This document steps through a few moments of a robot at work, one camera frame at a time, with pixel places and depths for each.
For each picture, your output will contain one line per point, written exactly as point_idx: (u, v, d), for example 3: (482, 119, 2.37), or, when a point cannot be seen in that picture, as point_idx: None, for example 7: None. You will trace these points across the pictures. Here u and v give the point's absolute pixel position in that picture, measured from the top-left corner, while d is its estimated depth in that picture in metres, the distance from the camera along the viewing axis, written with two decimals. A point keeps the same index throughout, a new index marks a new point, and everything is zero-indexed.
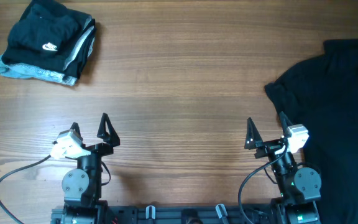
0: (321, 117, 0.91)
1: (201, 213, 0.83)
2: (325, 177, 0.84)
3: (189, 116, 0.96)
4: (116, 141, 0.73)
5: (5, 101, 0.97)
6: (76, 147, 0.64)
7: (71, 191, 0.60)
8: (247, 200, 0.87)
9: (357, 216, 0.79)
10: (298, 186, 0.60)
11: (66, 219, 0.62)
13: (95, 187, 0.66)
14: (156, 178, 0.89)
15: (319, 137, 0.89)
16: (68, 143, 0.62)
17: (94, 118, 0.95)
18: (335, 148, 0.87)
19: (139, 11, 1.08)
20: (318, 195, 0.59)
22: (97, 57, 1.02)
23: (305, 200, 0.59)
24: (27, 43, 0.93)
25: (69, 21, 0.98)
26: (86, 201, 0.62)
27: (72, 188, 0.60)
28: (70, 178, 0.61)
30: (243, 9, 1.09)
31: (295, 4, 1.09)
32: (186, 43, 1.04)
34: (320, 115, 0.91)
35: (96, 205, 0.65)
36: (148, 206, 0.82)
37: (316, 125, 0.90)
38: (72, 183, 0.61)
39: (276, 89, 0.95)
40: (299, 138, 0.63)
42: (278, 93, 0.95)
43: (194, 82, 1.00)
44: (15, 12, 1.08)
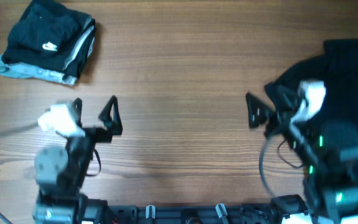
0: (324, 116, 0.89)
1: (201, 213, 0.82)
2: None
3: (189, 116, 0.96)
4: (117, 130, 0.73)
5: (5, 101, 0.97)
6: (69, 124, 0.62)
7: (46, 172, 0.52)
8: (247, 200, 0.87)
9: None
10: (330, 142, 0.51)
11: (40, 211, 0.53)
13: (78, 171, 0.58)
14: (156, 178, 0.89)
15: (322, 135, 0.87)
16: (63, 113, 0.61)
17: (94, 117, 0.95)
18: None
19: (139, 11, 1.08)
20: (357, 152, 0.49)
22: (97, 57, 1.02)
23: (337, 160, 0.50)
24: (27, 43, 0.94)
25: (69, 21, 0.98)
26: (64, 183, 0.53)
27: (47, 168, 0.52)
28: (45, 157, 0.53)
30: (243, 9, 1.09)
31: (295, 4, 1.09)
32: (186, 43, 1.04)
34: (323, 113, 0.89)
35: (68, 187, 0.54)
36: (149, 206, 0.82)
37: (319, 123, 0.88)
38: (48, 162, 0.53)
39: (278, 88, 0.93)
40: (319, 92, 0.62)
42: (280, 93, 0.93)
43: (194, 82, 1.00)
44: (15, 12, 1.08)
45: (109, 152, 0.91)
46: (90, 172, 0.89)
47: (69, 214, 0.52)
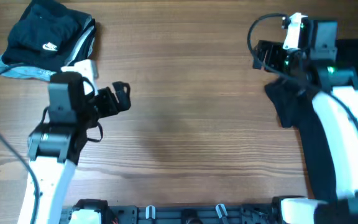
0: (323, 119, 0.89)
1: (201, 213, 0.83)
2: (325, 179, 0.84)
3: (189, 116, 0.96)
4: (126, 103, 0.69)
5: (6, 101, 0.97)
6: (89, 73, 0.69)
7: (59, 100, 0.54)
8: (247, 200, 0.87)
9: None
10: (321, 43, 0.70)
11: (36, 139, 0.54)
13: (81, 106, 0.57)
14: (156, 178, 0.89)
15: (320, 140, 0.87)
16: (84, 65, 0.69)
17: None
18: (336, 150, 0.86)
19: (140, 11, 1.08)
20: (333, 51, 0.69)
22: (97, 57, 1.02)
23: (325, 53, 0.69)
24: (27, 43, 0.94)
25: (69, 21, 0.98)
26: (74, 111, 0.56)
27: (58, 97, 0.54)
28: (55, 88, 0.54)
30: (243, 9, 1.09)
31: (295, 4, 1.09)
32: (186, 43, 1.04)
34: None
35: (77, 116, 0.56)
36: (149, 206, 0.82)
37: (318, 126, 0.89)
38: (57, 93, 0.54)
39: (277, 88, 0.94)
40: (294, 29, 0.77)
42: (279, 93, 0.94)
43: (194, 82, 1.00)
44: (16, 12, 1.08)
45: (109, 152, 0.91)
46: (91, 172, 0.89)
47: (66, 141, 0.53)
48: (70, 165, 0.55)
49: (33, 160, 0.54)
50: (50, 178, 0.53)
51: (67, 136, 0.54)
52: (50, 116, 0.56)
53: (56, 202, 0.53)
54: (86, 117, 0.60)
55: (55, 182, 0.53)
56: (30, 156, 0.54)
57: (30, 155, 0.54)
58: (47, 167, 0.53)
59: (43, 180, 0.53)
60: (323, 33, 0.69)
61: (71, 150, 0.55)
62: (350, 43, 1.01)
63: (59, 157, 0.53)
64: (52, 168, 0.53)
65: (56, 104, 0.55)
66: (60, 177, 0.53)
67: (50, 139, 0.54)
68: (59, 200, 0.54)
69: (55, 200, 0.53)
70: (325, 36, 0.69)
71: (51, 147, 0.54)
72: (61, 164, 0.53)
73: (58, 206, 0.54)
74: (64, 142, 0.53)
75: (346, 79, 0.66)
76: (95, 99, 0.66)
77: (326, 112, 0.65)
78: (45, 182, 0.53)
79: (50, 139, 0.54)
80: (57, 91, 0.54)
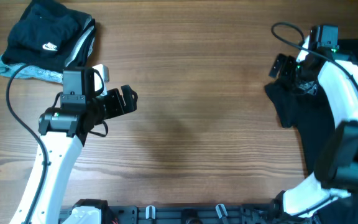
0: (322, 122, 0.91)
1: (201, 213, 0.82)
2: None
3: (189, 116, 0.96)
4: (132, 106, 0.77)
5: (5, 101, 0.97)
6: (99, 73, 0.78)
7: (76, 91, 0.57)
8: (247, 200, 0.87)
9: (357, 216, 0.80)
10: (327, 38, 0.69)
11: (47, 116, 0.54)
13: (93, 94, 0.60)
14: (156, 178, 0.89)
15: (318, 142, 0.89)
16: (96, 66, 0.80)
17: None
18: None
19: (140, 11, 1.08)
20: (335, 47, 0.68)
22: (97, 57, 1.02)
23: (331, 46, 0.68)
24: (27, 43, 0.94)
25: (69, 21, 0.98)
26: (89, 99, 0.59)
27: (75, 89, 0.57)
28: (69, 81, 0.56)
30: (243, 9, 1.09)
31: (295, 4, 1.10)
32: (185, 43, 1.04)
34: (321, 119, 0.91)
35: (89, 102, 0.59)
36: (149, 206, 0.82)
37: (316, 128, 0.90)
38: (73, 86, 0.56)
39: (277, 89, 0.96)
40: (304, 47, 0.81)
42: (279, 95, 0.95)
43: (194, 82, 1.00)
44: (16, 12, 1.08)
45: (109, 152, 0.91)
46: (91, 172, 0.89)
47: (76, 117, 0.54)
48: (78, 140, 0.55)
49: (44, 134, 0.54)
50: (58, 149, 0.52)
51: (76, 114, 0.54)
52: (62, 101, 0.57)
53: (63, 175, 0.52)
54: (96, 108, 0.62)
55: (63, 152, 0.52)
56: (41, 132, 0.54)
57: (40, 130, 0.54)
58: (57, 139, 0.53)
59: (51, 150, 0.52)
60: (327, 32, 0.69)
61: (80, 129, 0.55)
62: (352, 42, 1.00)
63: (68, 132, 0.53)
64: (61, 140, 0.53)
65: (68, 88, 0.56)
66: (69, 149, 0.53)
67: (61, 116, 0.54)
68: (65, 175, 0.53)
69: (61, 173, 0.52)
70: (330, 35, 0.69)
71: (61, 124, 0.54)
72: (70, 138, 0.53)
73: (63, 180, 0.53)
74: (74, 119, 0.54)
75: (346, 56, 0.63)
76: (103, 98, 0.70)
77: (334, 78, 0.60)
78: (53, 154, 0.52)
79: (61, 117, 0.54)
80: (70, 77, 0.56)
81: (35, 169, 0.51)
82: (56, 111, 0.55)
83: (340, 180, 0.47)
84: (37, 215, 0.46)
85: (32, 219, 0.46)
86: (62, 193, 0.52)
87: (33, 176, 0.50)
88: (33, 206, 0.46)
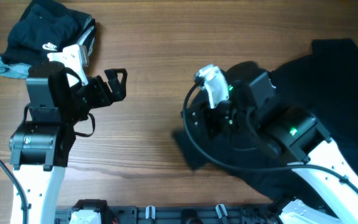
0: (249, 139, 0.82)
1: (201, 213, 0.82)
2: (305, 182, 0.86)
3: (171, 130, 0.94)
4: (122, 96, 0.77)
5: (5, 101, 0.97)
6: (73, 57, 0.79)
7: (46, 102, 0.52)
8: (247, 200, 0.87)
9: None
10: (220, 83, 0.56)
11: (19, 140, 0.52)
13: (65, 98, 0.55)
14: (156, 178, 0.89)
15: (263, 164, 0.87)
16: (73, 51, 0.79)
17: (84, 124, 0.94)
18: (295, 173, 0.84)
19: (140, 11, 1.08)
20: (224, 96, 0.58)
22: (97, 57, 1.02)
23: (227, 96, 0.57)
24: (27, 43, 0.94)
25: (69, 21, 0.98)
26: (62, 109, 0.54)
27: (45, 100, 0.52)
28: (37, 94, 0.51)
30: (243, 9, 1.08)
31: (296, 4, 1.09)
32: (185, 43, 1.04)
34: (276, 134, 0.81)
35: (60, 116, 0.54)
36: (148, 206, 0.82)
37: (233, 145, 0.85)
38: (42, 98, 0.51)
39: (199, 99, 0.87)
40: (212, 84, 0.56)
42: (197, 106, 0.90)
43: (194, 82, 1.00)
44: (16, 12, 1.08)
45: (109, 152, 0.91)
46: (90, 172, 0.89)
47: (51, 141, 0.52)
48: (58, 170, 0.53)
49: (18, 169, 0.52)
50: (36, 189, 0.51)
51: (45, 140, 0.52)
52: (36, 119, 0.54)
53: (47, 208, 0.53)
54: (68, 106, 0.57)
55: (43, 191, 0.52)
56: (14, 165, 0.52)
57: (13, 162, 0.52)
58: (33, 178, 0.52)
59: (27, 192, 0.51)
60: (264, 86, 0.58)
61: (58, 152, 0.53)
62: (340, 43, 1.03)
63: (46, 165, 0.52)
64: (38, 178, 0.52)
65: (36, 102, 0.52)
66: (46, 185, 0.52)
67: (33, 143, 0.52)
68: (50, 206, 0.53)
69: (45, 208, 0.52)
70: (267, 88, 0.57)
71: (35, 149, 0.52)
72: (48, 172, 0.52)
73: (50, 210, 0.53)
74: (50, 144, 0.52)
75: (312, 132, 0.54)
76: (84, 89, 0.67)
77: (312, 178, 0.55)
78: (32, 193, 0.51)
79: (33, 141, 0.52)
80: (37, 87, 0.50)
81: (14, 211, 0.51)
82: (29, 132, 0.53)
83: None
84: None
85: None
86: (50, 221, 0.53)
87: (13, 219, 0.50)
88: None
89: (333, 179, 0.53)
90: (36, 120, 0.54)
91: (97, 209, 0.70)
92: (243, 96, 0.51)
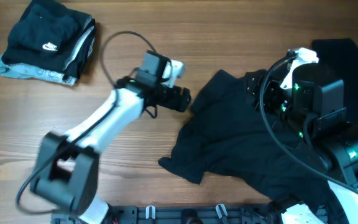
0: (251, 141, 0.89)
1: (201, 213, 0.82)
2: (304, 184, 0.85)
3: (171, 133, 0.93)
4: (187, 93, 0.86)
5: (6, 101, 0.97)
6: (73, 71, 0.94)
7: (150, 67, 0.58)
8: (247, 200, 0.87)
9: None
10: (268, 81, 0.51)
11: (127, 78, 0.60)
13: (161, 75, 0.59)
14: (156, 178, 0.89)
15: (263, 163, 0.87)
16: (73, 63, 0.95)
17: None
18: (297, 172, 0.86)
19: (139, 11, 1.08)
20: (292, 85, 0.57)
22: (97, 57, 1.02)
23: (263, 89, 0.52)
24: (27, 43, 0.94)
25: (69, 21, 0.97)
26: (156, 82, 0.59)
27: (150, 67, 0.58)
28: (146, 60, 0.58)
30: (243, 9, 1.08)
31: (295, 4, 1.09)
32: (185, 43, 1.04)
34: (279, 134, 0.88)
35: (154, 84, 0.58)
36: (148, 206, 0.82)
37: (237, 146, 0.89)
38: (148, 66, 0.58)
39: (199, 111, 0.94)
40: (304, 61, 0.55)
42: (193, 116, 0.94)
43: (194, 82, 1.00)
44: (16, 12, 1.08)
45: (109, 152, 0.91)
46: None
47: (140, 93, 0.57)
48: (139, 107, 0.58)
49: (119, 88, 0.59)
50: (128, 100, 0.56)
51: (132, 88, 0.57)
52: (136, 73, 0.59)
53: (118, 124, 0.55)
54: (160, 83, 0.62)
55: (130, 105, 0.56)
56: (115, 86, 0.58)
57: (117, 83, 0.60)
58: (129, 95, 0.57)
59: (120, 98, 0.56)
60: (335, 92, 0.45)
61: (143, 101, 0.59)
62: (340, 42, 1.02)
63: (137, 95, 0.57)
64: (130, 99, 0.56)
65: (145, 66, 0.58)
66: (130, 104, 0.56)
67: (135, 83, 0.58)
68: (117, 129, 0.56)
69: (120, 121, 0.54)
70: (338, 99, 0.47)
71: (132, 88, 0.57)
72: (137, 99, 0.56)
73: (113, 133, 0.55)
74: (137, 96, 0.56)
75: None
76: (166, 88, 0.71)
77: (344, 196, 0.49)
78: (123, 102, 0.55)
79: (132, 84, 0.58)
80: (150, 60, 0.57)
81: (103, 106, 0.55)
82: (127, 84, 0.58)
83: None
84: (91, 136, 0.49)
85: (86, 139, 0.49)
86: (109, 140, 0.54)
87: (100, 111, 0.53)
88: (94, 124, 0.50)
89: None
90: (133, 78, 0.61)
91: (107, 203, 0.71)
92: (309, 100, 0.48)
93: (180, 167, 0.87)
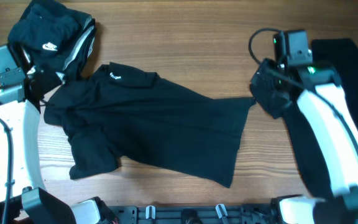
0: (184, 132, 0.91)
1: (201, 213, 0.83)
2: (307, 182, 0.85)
3: (77, 143, 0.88)
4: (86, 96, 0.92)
5: None
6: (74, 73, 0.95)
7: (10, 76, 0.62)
8: (247, 200, 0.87)
9: None
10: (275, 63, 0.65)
11: None
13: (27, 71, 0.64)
14: (156, 178, 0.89)
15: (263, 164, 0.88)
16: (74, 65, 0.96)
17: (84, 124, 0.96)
18: (217, 144, 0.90)
19: (140, 11, 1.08)
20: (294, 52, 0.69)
22: (97, 57, 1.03)
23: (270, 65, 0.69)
24: (27, 43, 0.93)
25: (69, 21, 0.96)
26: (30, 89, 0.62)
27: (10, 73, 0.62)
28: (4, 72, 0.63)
30: (243, 9, 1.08)
31: (296, 4, 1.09)
32: (186, 43, 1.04)
34: (181, 116, 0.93)
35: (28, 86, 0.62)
36: (148, 206, 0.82)
37: (163, 138, 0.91)
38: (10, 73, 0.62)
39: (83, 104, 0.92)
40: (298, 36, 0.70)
42: (92, 112, 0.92)
43: (194, 82, 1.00)
44: (16, 12, 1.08)
45: None
46: None
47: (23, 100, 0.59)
48: (32, 106, 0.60)
49: None
50: (15, 116, 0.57)
51: (20, 83, 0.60)
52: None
53: (30, 145, 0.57)
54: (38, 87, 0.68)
55: (20, 117, 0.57)
56: None
57: None
58: (11, 106, 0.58)
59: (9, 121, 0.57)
60: (300, 40, 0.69)
61: (28, 94, 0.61)
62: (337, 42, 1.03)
63: (19, 98, 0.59)
64: (15, 109, 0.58)
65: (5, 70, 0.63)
66: (25, 116, 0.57)
67: (5, 92, 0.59)
68: (32, 145, 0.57)
69: (27, 139, 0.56)
70: (302, 44, 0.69)
71: (7, 98, 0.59)
72: (22, 102, 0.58)
73: (32, 152, 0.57)
74: (19, 102, 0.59)
75: (327, 77, 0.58)
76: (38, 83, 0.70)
77: (306, 105, 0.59)
78: (11, 121, 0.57)
79: (6, 92, 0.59)
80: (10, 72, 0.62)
81: (0, 137, 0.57)
82: None
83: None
84: (17, 171, 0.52)
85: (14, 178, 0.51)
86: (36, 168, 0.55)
87: (2, 143, 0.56)
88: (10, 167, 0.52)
89: (328, 111, 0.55)
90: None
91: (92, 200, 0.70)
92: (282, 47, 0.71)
93: (102, 165, 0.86)
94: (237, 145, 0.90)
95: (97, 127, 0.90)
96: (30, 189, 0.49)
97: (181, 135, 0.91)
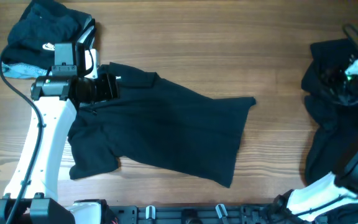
0: (185, 132, 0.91)
1: (201, 213, 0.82)
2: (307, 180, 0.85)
3: (77, 144, 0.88)
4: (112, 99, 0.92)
5: (5, 101, 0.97)
6: None
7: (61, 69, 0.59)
8: (247, 200, 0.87)
9: None
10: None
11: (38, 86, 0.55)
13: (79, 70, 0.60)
14: (156, 178, 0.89)
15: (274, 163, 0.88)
16: None
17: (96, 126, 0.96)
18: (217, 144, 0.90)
19: (140, 11, 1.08)
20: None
22: None
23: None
24: (27, 43, 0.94)
25: (69, 21, 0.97)
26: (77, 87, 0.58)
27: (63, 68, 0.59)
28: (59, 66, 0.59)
30: (243, 9, 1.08)
31: (295, 4, 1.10)
32: (186, 43, 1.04)
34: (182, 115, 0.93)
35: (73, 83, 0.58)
36: (148, 206, 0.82)
37: (163, 138, 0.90)
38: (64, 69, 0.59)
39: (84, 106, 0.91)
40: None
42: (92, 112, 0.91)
43: (193, 82, 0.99)
44: (16, 12, 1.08)
45: None
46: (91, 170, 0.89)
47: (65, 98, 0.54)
48: (71, 106, 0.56)
49: (36, 100, 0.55)
50: (52, 112, 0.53)
51: (69, 79, 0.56)
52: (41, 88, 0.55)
53: (56, 148, 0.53)
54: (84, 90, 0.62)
55: (57, 115, 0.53)
56: (34, 98, 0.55)
57: (33, 97, 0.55)
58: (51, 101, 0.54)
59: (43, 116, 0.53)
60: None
61: (71, 93, 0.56)
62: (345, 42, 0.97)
63: (61, 96, 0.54)
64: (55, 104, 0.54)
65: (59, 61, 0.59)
66: (60, 116, 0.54)
67: (51, 85, 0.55)
68: (58, 147, 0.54)
69: (56, 137, 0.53)
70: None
71: (53, 90, 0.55)
72: (63, 102, 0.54)
73: (57, 152, 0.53)
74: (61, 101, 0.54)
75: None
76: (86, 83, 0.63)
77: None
78: (47, 117, 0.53)
79: (53, 85, 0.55)
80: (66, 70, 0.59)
81: (32, 129, 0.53)
82: (44, 89, 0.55)
83: (353, 177, 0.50)
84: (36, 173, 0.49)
85: (31, 178, 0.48)
86: (56, 169, 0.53)
87: (31, 137, 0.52)
88: (30, 167, 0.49)
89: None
90: (34, 84, 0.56)
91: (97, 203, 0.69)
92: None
93: (102, 165, 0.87)
94: (237, 145, 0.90)
95: (97, 127, 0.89)
96: (41, 196, 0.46)
97: (182, 135, 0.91)
